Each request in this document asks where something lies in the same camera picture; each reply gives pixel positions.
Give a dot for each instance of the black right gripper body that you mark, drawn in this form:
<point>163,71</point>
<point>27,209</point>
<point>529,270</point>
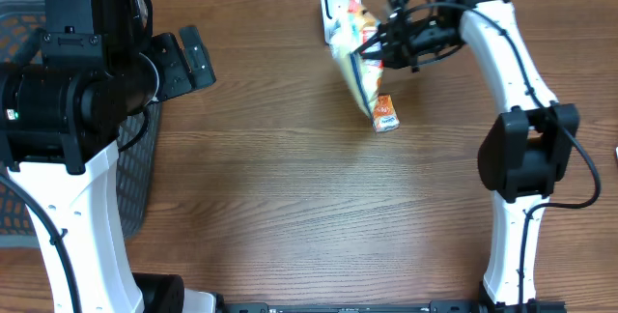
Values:
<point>408,34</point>

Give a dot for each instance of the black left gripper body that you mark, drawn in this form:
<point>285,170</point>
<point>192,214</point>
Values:
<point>158,72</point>

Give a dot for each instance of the yellow wet wipes pack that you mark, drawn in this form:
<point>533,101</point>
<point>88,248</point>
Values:
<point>354,26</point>

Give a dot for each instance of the small orange snack packet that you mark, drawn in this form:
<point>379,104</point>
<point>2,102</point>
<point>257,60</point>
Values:
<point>384,115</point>

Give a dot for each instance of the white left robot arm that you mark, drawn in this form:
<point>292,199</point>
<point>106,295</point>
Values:
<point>64,96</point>

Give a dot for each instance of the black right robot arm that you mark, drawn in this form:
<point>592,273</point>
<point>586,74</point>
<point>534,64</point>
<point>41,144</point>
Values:
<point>528,147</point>

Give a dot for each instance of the white barcode scanner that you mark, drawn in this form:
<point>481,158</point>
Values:
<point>335,8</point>

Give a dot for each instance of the grey plastic mesh basket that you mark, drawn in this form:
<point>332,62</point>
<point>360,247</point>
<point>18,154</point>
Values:
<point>19,18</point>

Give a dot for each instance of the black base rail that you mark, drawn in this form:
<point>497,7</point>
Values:
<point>434,306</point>

